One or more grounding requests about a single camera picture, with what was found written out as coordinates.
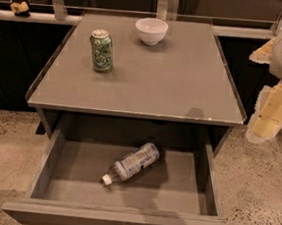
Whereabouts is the white ceramic bowl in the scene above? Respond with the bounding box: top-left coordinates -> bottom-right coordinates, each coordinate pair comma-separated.
135,18 -> 168,45

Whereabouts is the blue plastic water bottle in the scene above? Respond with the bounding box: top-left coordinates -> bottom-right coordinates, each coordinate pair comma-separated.
101,142 -> 160,186

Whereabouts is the grey cabinet with counter top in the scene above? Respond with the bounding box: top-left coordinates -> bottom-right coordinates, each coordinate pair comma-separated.
22,8 -> 255,161

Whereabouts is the open grey top drawer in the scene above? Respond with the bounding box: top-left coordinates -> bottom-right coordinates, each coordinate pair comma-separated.
2,132 -> 237,225

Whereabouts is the yellow object on ledge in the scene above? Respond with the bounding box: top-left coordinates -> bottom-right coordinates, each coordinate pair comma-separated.
10,2 -> 30,17

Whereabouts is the green soda can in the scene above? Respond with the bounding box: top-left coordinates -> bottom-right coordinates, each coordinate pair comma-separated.
90,28 -> 113,72

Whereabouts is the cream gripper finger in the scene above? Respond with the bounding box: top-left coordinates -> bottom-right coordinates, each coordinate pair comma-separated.
246,81 -> 282,144
250,38 -> 275,65

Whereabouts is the metal railing frame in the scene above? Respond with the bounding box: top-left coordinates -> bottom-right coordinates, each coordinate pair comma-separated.
0,0 -> 282,46

